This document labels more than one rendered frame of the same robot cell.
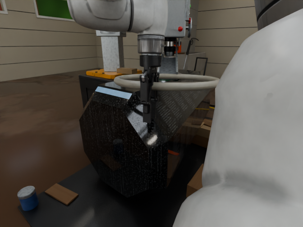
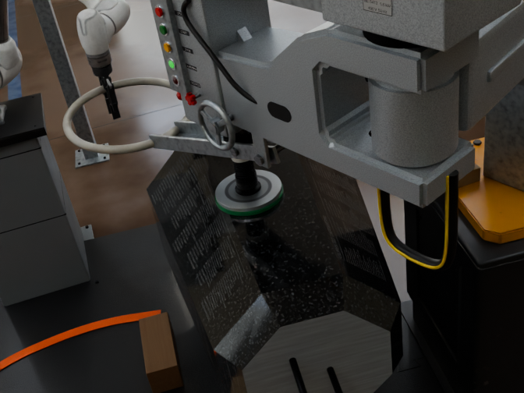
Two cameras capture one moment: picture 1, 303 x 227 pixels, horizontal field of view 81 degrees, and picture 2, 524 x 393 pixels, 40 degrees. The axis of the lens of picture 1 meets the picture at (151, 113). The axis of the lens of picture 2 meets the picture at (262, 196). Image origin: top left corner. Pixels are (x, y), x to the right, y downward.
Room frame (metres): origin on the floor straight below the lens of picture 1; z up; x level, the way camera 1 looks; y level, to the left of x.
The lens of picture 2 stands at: (2.89, -1.42, 2.15)
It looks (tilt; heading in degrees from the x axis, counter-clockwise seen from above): 35 degrees down; 137
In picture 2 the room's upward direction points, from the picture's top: 10 degrees counter-clockwise
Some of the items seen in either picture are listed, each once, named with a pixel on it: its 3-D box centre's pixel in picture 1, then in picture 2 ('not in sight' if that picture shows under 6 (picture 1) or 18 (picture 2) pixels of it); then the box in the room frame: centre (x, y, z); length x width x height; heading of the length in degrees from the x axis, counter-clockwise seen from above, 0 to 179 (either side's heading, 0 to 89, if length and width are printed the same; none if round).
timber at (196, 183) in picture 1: (201, 182); (161, 352); (1.09, -0.39, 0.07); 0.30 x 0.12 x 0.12; 144
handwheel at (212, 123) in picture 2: (185, 28); (225, 120); (1.59, -0.27, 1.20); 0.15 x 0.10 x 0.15; 174
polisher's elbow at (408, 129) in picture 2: not in sight; (413, 108); (2.14, -0.21, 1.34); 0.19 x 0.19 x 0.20
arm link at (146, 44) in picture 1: (150, 46); (99, 57); (0.64, 0.00, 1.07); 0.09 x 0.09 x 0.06
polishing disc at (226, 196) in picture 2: not in sight; (248, 189); (1.49, -0.14, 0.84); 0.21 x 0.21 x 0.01
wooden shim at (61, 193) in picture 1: (61, 193); not in sight; (1.03, 0.68, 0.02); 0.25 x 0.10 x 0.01; 63
